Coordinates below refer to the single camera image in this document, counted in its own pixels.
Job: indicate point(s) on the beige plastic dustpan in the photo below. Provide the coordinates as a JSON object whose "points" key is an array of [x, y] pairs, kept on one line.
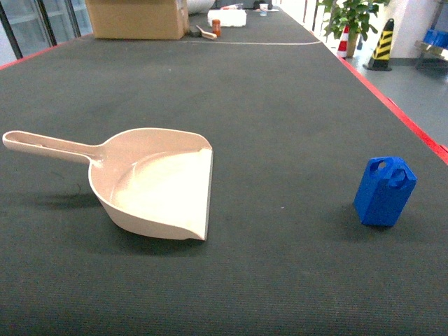
{"points": [[151, 181]]}

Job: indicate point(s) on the blue plastic part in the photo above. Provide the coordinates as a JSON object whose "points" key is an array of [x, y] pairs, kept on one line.
{"points": [[384, 190]]}

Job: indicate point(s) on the steel shelf rack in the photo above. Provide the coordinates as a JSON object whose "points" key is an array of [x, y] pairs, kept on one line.
{"points": [[433, 47]]}

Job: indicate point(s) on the wooden hand brush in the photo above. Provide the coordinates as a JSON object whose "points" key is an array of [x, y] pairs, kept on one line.
{"points": [[206, 34]]}

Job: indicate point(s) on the orange can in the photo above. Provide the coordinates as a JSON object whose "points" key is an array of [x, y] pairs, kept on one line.
{"points": [[216, 27]]}

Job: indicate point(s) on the white foam block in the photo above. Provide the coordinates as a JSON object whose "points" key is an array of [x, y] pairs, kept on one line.
{"points": [[227, 18]]}

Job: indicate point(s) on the cardboard box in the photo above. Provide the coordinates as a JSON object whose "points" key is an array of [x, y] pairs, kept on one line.
{"points": [[146, 20]]}

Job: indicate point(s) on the red white traffic cone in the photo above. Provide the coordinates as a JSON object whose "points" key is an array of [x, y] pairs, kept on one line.
{"points": [[343, 43]]}

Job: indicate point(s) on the paper cup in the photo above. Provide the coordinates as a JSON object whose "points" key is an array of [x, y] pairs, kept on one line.
{"points": [[264, 7]]}

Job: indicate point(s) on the yellow black traffic cone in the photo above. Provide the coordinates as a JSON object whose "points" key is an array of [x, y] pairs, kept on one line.
{"points": [[379, 61]]}

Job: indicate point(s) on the green potted plant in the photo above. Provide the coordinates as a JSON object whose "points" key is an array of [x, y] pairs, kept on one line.
{"points": [[355, 14]]}

